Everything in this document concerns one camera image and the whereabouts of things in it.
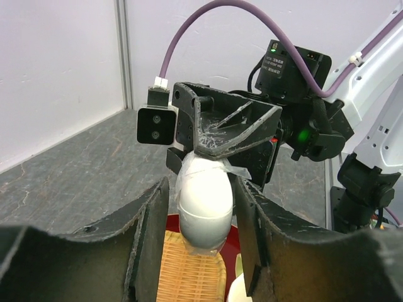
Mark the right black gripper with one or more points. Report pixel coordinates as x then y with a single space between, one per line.
267 151

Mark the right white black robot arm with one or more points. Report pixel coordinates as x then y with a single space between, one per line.
311 110

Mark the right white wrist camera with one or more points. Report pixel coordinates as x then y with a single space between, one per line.
156 121

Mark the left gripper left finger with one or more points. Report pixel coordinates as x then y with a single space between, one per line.
116 258

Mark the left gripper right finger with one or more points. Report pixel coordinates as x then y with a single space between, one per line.
286 258

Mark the cream mug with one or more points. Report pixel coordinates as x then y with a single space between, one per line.
237 291

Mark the woven bamboo tray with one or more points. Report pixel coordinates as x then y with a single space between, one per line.
186 277

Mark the white earbud charging case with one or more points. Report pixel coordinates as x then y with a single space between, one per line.
205 202

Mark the red round plate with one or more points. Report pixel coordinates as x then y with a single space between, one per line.
229 251

